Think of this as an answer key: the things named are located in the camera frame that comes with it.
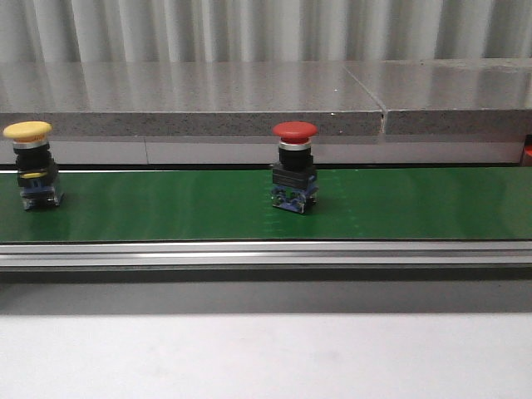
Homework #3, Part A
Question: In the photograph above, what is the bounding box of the red mushroom push button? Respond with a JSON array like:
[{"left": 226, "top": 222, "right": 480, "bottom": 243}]
[{"left": 271, "top": 121, "right": 318, "bottom": 214}]

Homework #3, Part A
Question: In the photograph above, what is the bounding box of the yellow mushroom push button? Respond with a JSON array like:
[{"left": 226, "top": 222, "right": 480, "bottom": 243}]
[{"left": 3, "top": 121, "right": 63, "bottom": 210}]

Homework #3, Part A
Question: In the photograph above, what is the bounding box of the green conveyor belt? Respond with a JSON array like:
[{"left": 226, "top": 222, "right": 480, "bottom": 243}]
[{"left": 1, "top": 167, "right": 531, "bottom": 282}]

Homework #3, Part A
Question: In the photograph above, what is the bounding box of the grey stone counter slab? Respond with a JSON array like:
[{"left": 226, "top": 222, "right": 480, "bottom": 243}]
[{"left": 1, "top": 59, "right": 531, "bottom": 143}]

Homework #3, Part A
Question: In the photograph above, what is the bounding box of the red plastic tray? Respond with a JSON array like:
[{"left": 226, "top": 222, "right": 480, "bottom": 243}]
[{"left": 521, "top": 144, "right": 532, "bottom": 166}]

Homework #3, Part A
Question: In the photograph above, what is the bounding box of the white corrugated curtain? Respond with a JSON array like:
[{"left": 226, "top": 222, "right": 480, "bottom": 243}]
[{"left": 1, "top": 1, "right": 531, "bottom": 62}]

